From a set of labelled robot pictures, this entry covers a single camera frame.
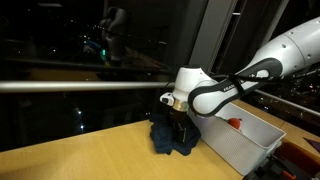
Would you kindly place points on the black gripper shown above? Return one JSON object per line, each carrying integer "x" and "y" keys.
{"x": 178, "y": 121}

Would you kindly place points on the dark blue cloth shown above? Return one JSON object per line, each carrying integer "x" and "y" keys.
{"x": 160, "y": 136}

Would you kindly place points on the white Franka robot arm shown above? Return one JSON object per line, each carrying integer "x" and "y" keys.
{"x": 283, "y": 53}

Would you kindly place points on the white plastic basket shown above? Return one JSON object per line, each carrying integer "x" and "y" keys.
{"x": 233, "y": 146}

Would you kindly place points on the metal window handrail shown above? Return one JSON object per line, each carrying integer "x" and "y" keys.
{"x": 100, "y": 86}

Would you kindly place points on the grey window mullion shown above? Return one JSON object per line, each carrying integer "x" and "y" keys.
{"x": 213, "y": 33}

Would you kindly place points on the black orange clamp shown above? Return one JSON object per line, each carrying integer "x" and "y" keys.
{"x": 288, "y": 175}

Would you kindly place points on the purple sheet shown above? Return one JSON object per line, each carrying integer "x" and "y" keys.
{"x": 315, "y": 144}

